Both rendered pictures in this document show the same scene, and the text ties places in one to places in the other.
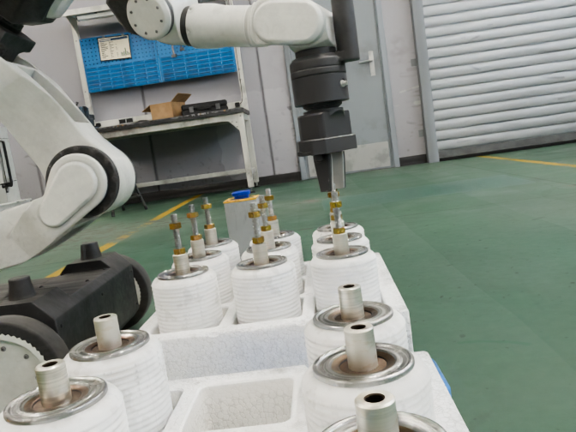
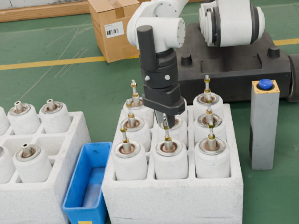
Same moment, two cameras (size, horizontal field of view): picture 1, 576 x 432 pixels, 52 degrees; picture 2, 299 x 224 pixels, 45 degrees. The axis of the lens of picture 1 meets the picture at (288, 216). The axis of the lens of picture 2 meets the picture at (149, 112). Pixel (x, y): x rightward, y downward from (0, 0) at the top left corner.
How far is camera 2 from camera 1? 1.38 m
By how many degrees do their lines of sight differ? 90
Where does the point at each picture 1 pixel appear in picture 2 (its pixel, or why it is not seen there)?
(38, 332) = not seen: hidden behind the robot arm
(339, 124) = (156, 96)
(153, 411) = (46, 129)
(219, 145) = not seen: outside the picture
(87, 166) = (206, 23)
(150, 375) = (44, 121)
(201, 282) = (126, 111)
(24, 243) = not seen: hidden behind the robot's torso
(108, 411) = (12, 119)
